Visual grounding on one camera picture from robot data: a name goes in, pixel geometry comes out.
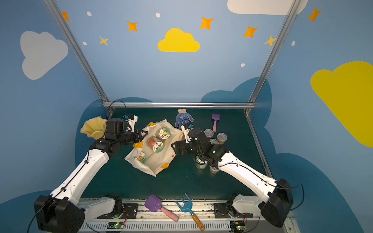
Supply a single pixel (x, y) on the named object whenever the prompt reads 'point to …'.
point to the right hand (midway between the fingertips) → (179, 141)
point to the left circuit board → (115, 225)
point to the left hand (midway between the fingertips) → (149, 131)
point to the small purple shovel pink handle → (216, 117)
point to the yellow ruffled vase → (94, 128)
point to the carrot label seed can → (154, 143)
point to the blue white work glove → (182, 115)
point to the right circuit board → (237, 226)
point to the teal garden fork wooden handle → (187, 207)
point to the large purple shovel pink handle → (153, 203)
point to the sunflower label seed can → (162, 133)
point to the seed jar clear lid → (221, 138)
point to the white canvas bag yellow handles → (155, 161)
